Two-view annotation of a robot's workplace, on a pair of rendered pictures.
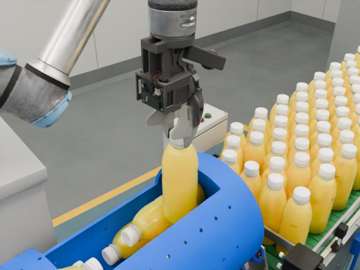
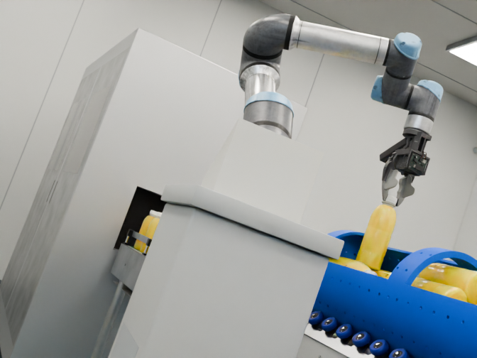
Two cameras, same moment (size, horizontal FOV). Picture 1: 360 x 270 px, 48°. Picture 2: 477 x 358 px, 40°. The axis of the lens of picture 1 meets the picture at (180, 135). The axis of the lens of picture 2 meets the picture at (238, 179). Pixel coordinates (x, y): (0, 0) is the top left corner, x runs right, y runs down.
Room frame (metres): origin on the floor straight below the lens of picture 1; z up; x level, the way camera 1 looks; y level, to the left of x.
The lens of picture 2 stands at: (0.27, 1.84, 1.06)
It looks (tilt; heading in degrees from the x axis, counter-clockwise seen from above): 6 degrees up; 294
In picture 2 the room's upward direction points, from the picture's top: 20 degrees clockwise
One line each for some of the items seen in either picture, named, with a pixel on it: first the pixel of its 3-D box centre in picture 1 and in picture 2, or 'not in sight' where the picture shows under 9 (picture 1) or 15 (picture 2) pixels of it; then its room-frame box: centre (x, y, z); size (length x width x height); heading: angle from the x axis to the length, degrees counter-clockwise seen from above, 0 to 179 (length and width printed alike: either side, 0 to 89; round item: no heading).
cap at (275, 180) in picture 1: (275, 181); not in sight; (0.78, -0.24, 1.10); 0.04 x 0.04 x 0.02
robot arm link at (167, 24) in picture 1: (173, 20); (418, 127); (0.61, 0.01, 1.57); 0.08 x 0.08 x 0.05
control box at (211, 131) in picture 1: (195, 131); not in sight; (1.08, -0.05, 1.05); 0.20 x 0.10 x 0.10; 136
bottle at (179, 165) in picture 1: (180, 178); (377, 234); (0.62, 0.00, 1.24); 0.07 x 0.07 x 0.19
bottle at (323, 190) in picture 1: (319, 200); not in sight; (0.82, -0.38, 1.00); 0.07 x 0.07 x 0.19
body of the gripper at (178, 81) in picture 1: (169, 69); (411, 153); (0.60, 0.02, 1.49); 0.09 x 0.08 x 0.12; 136
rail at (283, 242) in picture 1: (241, 216); not in sight; (0.79, -0.17, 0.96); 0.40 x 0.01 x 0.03; 46
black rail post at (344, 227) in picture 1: (339, 237); not in sight; (0.74, -0.43, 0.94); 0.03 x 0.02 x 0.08; 136
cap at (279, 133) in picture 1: (279, 135); not in sight; (1.00, -0.30, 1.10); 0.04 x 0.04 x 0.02
